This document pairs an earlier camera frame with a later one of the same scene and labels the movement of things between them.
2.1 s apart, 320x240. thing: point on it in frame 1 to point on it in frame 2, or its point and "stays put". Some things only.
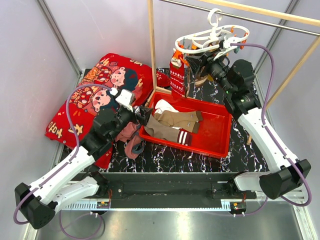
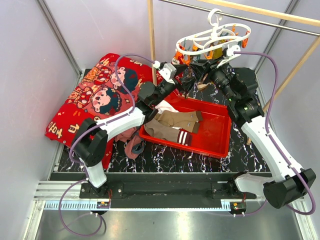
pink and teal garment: x=135 y=145 stays put
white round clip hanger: x=217 y=37 stays put
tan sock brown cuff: x=168 y=117 stays put
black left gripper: x=145 y=113 to x=186 y=86
